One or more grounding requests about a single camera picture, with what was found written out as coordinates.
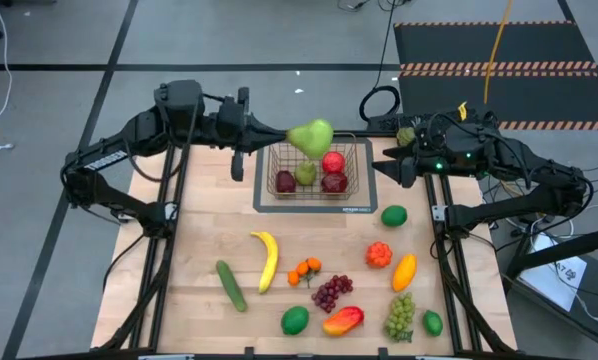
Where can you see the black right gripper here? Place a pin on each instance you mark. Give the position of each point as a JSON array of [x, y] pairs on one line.
[[439, 155]]

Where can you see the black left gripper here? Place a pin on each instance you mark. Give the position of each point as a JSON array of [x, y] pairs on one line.
[[234, 125]]

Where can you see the dark red apple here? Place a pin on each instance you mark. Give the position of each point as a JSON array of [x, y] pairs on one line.
[[334, 183], [285, 182]]

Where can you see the bright red round fruit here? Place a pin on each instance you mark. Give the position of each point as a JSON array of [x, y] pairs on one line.
[[333, 162]]

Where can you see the yellow orange mango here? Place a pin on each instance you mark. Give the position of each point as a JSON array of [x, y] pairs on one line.
[[404, 273]]

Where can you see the yellow banana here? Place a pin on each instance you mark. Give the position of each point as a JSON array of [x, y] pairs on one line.
[[271, 260]]

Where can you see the orange tangerine cluster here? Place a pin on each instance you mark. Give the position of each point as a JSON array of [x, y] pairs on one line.
[[303, 268]]

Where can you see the green cucumber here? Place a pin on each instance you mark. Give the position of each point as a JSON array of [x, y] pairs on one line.
[[230, 286]]

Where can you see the green lime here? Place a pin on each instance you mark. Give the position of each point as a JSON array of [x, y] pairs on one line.
[[433, 323]]

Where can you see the red yellow mango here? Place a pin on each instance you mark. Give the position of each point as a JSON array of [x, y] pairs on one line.
[[343, 321]]

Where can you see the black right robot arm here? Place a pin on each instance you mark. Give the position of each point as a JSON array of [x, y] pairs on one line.
[[529, 200]]

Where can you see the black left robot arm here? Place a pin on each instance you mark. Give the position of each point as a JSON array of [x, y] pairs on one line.
[[144, 127]]

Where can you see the small pineapple top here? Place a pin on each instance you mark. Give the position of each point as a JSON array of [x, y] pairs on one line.
[[405, 136]]

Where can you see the black-bordered placemat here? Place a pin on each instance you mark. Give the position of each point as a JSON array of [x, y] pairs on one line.
[[256, 175]]

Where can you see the black perforated box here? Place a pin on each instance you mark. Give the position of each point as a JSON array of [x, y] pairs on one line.
[[384, 122]]

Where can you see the red grape bunch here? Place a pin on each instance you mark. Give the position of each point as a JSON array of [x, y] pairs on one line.
[[329, 295]]

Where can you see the green grape bunch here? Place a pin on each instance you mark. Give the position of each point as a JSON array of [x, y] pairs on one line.
[[400, 315]]

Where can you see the black orange-striped floor mat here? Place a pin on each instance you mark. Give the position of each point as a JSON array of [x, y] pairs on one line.
[[529, 45]]

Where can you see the black metal bar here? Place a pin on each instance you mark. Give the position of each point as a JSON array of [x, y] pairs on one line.
[[564, 252]]

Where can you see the white paper sheet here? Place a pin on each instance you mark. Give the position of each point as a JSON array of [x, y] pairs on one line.
[[554, 280]]

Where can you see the silver frame bracket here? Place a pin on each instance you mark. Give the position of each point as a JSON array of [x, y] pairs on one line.
[[439, 213], [171, 211], [436, 358], [166, 357]]

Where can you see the black aluminium table frame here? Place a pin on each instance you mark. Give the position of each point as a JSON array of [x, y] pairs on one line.
[[155, 300]]

